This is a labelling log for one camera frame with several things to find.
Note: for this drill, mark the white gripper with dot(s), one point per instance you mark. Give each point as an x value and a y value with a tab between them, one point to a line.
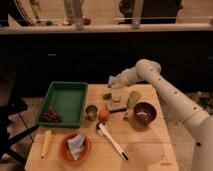
121	80

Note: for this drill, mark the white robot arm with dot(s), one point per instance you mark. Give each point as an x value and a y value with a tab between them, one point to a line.
196	120

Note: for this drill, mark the purple bowl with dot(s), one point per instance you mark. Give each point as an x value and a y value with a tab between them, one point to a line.
144	113

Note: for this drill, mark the orange bowl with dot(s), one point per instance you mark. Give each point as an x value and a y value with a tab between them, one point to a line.
65	154

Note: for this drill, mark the white cup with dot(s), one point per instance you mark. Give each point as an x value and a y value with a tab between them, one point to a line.
116	94

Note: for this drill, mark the small green vegetable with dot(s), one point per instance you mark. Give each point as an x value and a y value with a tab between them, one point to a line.
107	96

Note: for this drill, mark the small pale toy piece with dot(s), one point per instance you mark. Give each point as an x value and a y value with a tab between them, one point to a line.
126	116

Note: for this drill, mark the orange fruit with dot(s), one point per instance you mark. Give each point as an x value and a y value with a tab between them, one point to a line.
104	115

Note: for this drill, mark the small metal cup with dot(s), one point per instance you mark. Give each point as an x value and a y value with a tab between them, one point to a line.
91	112

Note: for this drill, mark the green plastic tray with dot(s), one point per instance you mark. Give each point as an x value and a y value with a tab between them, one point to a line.
67	99

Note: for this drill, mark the dark grape bunch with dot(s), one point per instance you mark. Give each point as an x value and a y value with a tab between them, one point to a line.
51	115

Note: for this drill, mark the grey folded cloth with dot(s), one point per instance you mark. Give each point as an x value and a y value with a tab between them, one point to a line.
75	145

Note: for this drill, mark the yellow corn cob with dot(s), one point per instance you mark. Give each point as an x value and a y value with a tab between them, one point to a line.
46	143

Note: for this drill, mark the black office chair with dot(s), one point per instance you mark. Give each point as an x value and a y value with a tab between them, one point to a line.
11	104

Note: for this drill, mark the wooden block with black handle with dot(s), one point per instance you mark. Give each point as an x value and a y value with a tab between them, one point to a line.
116	107

